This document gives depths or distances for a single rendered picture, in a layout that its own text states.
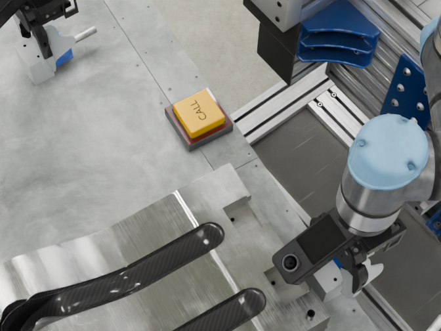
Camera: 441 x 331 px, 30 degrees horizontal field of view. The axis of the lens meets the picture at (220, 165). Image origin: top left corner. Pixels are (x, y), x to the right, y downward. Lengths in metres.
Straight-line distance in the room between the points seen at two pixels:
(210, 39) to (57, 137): 1.14
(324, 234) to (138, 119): 0.43
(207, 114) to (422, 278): 0.79
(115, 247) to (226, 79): 1.24
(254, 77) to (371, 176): 1.49
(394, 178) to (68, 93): 0.66
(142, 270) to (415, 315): 0.87
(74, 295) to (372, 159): 0.44
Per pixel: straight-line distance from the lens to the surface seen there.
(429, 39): 0.98
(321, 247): 1.01
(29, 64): 1.33
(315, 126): 2.00
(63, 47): 1.30
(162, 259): 1.12
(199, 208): 1.14
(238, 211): 1.17
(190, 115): 1.27
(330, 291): 1.15
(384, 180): 0.85
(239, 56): 2.35
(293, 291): 1.13
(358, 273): 1.05
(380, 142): 0.85
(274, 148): 1.96
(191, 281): 1.10
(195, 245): 1.13
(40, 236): 1.24
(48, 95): 1.36
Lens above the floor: 1.93
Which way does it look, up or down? 62 degrees down
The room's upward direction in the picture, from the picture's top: 2 degrees clockwise
